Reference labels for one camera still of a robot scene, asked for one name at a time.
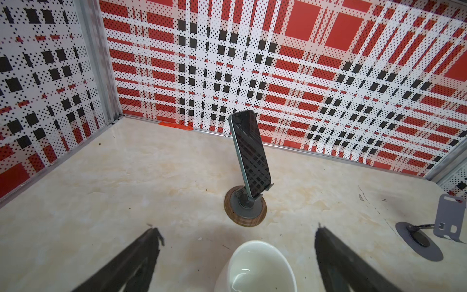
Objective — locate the wooden base phone stand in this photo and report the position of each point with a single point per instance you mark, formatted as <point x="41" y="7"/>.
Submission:
<point x="243" y="211"/>

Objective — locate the white ceramic mug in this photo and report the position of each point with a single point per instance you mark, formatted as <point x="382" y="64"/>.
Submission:
<point x="256" y="266"/>

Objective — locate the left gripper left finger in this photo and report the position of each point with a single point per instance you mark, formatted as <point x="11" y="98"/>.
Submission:
<point x="131" y="270"/>

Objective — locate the grey phone stand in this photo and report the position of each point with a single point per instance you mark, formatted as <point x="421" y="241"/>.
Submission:
<point x="447" y="225"/>

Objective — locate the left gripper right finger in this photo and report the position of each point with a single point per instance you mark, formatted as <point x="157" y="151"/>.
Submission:
<point x="342" y="270"/>

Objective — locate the black smartphone green edge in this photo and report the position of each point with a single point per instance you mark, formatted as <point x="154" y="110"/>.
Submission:
<point x="251" y="153"/>

